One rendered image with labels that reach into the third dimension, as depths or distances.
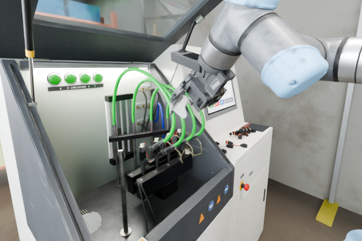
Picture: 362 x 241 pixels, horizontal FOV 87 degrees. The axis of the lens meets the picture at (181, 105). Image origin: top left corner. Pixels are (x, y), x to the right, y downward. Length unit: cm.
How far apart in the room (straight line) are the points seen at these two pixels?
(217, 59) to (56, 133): 75
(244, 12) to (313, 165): 243
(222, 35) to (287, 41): 11
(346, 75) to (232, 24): 20
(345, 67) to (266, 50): 14
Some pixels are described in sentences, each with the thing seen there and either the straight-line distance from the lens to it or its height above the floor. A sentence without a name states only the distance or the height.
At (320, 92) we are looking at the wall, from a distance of 246.
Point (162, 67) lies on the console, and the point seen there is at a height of 143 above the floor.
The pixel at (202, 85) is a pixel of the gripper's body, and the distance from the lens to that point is 44.
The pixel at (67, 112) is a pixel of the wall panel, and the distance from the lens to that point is 94.
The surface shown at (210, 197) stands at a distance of 85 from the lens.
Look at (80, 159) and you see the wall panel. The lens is 102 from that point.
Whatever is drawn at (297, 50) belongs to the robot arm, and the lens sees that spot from 30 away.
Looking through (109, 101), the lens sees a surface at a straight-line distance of 98.
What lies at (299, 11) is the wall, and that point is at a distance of 259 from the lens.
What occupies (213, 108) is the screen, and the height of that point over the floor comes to 117.
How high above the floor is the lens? 142
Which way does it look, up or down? 11 degrees down
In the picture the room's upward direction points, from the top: straight up
